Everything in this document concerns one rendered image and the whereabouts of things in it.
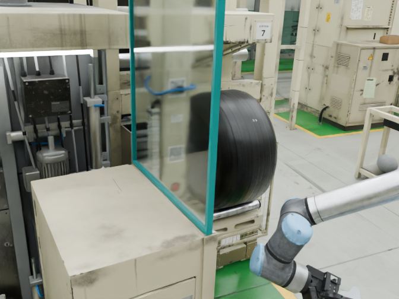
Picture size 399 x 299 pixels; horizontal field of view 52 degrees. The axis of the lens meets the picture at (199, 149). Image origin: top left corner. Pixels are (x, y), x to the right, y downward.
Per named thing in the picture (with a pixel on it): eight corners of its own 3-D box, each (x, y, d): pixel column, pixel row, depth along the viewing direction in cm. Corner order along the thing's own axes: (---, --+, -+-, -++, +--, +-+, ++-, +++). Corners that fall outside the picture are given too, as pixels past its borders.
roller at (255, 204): (199, 226, 187) (200, 217, 186) (195, 221, 191) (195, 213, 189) (260, 209, 204) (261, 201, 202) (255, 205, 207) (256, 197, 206)
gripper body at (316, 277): (344, 279, 128) (310, 262, 127) (340, 305, 123) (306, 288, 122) (329, 284, 134) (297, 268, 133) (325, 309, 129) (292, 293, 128)
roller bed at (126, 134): (131, 185, 217) (130, 133, 206) (122, 175, 229) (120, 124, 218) (165, 179, 226) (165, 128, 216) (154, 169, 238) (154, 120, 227)
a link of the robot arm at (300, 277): (293, 284, 120) (276, 290, 128) (307, 291, 120) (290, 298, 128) (298, 257, 125) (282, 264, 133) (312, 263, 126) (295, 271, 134)
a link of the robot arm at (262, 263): (262, 254, 119) (245, 277, 123) (300, 272, 120) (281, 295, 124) (261, 234, 127) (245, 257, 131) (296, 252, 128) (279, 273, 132)
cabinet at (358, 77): (345, 132, 606) (360, 45, 560) (320, 121, 655) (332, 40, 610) (390, 126, 640) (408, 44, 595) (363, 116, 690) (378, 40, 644)
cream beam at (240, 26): (168, 47, 186) (168, 13, 181) (146, 40, 206) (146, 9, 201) (273, 43, 215) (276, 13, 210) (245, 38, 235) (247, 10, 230)
